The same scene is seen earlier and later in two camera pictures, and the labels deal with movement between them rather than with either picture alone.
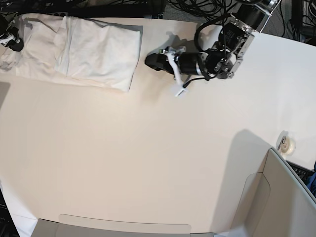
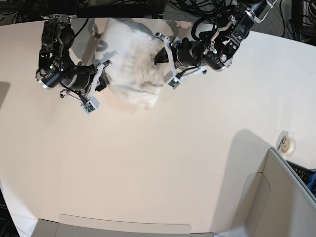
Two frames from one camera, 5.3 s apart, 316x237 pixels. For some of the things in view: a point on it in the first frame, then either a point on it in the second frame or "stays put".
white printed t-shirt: x=75 y=50 → x=129 y=49
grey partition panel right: x=277 y=202 stays put
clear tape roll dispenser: x=286 y=144 stays put
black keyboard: x=303 y=172 stays put
